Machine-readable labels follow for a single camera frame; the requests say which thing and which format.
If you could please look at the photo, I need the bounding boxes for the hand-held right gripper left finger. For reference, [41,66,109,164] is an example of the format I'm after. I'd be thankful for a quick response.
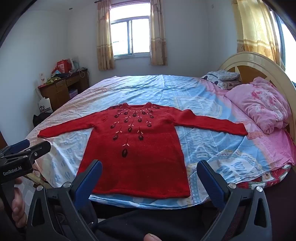
[26,159,103,241]

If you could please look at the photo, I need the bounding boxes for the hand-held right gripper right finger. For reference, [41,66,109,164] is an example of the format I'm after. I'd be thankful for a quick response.
[196,160,273,241]

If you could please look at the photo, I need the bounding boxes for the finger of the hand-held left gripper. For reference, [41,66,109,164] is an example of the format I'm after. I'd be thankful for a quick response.
[22,140,52,163]
[0,139,31,158]

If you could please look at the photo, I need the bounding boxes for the red embroidered knit sweater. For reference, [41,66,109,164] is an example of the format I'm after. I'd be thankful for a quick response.
[37,102,248,199]

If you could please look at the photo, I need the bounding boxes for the person's left hand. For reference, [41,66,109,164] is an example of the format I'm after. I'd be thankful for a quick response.
[11,177,28,229]

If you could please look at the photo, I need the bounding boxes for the person's right hand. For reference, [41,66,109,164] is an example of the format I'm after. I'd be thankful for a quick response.
[143,233,162,241]

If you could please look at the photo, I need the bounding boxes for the black bag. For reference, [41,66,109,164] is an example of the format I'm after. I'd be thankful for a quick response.
[33,112,53,128]

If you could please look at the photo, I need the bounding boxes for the white paper bag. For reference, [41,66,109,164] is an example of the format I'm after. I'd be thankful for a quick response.
[38,97,53,114]

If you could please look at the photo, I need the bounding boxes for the brown wooden desk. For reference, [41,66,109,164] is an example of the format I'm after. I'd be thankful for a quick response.
[38,70,90,112]

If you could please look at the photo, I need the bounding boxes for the red floral bedding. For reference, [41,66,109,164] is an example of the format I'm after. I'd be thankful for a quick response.
[236,165,295,189]

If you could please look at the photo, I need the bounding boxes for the person's dark pants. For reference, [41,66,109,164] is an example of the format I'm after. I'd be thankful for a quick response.
[55,200,296,241]

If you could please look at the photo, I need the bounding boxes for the red bag on desk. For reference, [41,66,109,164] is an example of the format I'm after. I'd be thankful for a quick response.
[57,59,72,74]

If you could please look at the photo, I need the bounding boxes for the bed with printed sheet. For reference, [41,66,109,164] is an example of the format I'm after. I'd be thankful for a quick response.
[23,74,296,209]

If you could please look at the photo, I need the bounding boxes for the pink pillow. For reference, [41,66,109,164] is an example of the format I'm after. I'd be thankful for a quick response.
[225,77,291,135]

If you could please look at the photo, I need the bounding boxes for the white patterned pillow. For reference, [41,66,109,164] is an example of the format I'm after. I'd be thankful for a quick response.
[201,70,241,90]

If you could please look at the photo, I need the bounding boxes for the beige patterned curtain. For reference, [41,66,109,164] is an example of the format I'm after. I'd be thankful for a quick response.
[149,0,168,66]
[96,0,115,71]

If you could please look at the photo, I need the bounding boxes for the cream wooden headboard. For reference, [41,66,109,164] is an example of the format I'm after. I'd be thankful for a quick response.
[217,51,296,139]

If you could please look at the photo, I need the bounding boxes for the sliding glass window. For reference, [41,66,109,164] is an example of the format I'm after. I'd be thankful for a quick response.
[110,0,151,57]

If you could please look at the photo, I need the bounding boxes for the yellow curtain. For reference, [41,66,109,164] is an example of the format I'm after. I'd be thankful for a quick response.
[232,0,282,68]

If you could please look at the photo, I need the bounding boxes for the large side window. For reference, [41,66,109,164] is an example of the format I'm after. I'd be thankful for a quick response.
[269,5,296,82]

